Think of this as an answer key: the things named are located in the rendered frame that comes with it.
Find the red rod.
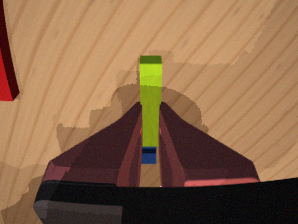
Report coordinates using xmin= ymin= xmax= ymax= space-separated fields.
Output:
xmin=0 ymin=0 xmax=20 ymax=101

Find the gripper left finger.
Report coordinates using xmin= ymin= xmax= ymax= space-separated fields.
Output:
xmin=41 ymin=102 xmax=143 ymax=187

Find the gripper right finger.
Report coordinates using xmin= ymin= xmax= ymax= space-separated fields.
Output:
xmin=158 ymin=102 xmax=260 ymax=187

